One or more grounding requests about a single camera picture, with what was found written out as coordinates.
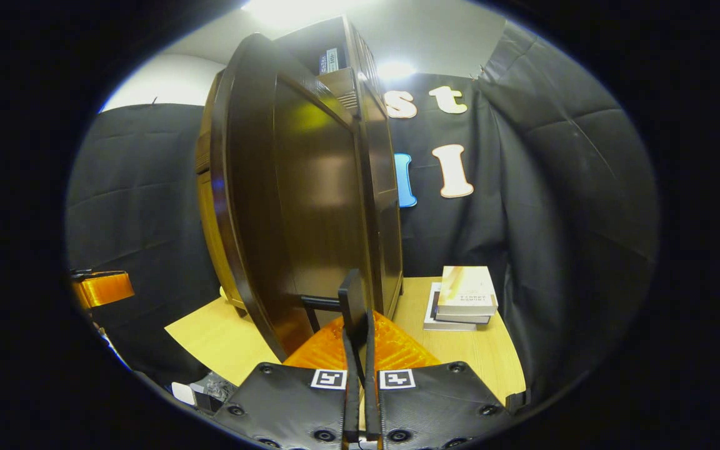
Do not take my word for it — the large ceiling light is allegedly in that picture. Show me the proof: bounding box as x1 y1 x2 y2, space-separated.
241 0 367 27

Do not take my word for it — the black door handle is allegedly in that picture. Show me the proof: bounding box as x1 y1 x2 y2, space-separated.
301 269 370 341

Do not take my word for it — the white cover book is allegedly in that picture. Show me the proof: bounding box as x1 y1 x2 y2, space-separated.
422 281 479 332

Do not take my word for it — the black backdrop cloth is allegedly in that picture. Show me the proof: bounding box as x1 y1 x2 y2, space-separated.
65 22 661 401

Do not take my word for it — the wooden shoe cabinet door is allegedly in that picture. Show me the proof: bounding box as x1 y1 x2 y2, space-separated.
210 32 376 363
196 170 248 316

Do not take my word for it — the wooden double-door shoe cabinet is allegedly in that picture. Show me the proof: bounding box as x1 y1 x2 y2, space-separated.
194 16 404 363

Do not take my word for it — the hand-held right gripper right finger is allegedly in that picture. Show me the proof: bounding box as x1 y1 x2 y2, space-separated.
365 311 514 450

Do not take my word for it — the dark cover book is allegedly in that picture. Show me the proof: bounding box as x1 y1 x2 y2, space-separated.
432 291 492 325

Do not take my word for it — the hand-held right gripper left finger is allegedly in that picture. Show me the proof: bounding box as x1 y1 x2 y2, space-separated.
213 312 361 450

